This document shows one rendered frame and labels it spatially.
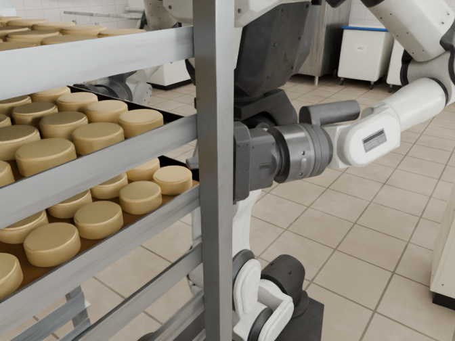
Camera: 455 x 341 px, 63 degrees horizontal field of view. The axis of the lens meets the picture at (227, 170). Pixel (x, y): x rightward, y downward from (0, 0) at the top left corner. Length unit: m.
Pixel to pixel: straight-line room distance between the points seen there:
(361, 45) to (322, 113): 4.66
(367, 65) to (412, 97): 4.55
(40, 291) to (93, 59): 0.20
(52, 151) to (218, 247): 0.23
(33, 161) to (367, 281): 1.77
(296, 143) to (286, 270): 0.91
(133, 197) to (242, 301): 0.60
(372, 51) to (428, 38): 4.48
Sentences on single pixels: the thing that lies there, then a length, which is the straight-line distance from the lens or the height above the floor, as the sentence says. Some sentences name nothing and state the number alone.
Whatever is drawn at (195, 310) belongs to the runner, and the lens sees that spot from 0.56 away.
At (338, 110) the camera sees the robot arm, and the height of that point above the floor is 1.10.
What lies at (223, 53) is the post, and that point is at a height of 1.22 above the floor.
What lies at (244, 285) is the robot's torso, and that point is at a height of 0.62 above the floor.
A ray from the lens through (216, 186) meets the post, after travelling 0.43.
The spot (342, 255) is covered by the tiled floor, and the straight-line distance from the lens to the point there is 2.09.
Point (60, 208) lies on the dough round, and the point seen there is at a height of 1.06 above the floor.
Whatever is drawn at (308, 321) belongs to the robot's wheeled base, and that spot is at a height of 0.17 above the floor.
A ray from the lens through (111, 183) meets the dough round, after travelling 0.48.
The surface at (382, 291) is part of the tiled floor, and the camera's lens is 1.95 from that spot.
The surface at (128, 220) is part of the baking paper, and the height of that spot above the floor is 1.04.
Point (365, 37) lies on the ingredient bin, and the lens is 5.22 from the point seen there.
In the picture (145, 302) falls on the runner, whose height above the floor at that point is 0.96.
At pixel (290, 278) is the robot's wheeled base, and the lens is 1.40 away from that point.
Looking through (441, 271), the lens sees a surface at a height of 0.20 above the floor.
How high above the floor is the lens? 1.29
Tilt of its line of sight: 27 degrees down
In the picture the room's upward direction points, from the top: straight up
